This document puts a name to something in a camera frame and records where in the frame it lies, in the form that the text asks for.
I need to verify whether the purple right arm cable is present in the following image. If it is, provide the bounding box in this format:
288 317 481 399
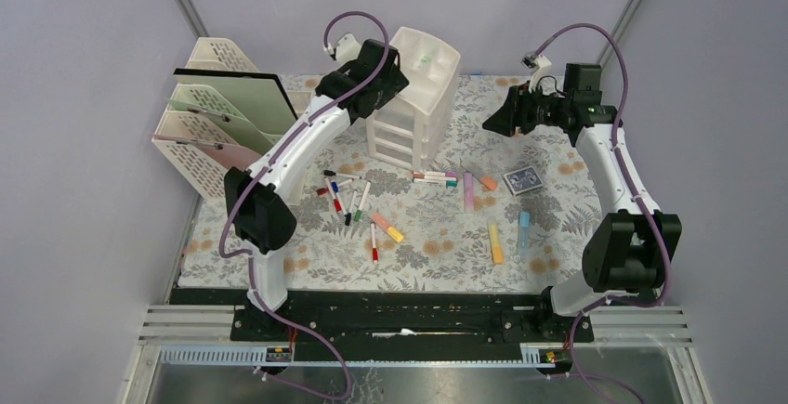
532 22 674 404

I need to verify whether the purple capped marker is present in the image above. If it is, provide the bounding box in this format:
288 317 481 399
413 171 457 178

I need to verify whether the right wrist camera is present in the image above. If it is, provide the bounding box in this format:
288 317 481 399
521 53 552 92

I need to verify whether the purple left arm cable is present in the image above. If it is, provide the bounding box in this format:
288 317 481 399
218 10 392 401

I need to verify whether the pink clipboard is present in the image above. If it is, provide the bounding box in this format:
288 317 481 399
152 135 260 170

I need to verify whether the floral patterned table mat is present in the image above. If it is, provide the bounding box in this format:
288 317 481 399
178 73 641 296

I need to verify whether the white plastic drawer organizer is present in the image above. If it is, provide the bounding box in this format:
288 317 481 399
366 27 461 172

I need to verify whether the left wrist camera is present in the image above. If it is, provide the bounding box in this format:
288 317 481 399
326 33 361 65

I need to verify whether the teal capped marker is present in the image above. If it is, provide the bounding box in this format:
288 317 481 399
414 178 457 187

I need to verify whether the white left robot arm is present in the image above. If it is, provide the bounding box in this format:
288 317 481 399
224 39 409 340

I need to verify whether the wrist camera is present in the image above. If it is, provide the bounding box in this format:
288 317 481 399
326 33 361 65
521 53 552 92

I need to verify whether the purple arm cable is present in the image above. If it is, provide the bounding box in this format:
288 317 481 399
218 10 392 401
532 22 674 404

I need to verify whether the white perforated file rack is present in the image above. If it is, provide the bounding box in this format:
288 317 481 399
151 37 313 201

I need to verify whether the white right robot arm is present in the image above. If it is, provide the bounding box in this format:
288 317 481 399
482 56 682 341

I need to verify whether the blue playing card box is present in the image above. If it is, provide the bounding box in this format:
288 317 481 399
503 166 545 196

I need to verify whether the blue highlighter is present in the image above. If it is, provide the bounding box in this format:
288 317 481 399
516 211 531 258

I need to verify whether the white binder folder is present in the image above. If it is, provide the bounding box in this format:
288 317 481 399
173 68 297 134

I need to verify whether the pink yellow highlighter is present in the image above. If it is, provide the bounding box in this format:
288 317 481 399
371 212 404 243

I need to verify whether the green clipboard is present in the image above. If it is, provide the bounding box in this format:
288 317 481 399
167 84 282 154

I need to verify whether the black tipped marker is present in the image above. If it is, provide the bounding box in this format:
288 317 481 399
344 190 358 227

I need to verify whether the blue capped marker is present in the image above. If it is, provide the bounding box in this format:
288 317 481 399
331 178 353 193

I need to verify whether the red marker pen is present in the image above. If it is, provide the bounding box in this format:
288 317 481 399
370 223 379 264

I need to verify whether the yellow orange highlighter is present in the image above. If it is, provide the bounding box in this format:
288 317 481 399
487 221 504 264

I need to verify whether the green capped marker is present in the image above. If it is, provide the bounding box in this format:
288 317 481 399
353 180 372 222

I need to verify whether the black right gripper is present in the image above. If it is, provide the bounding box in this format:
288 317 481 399
481 80 571 137

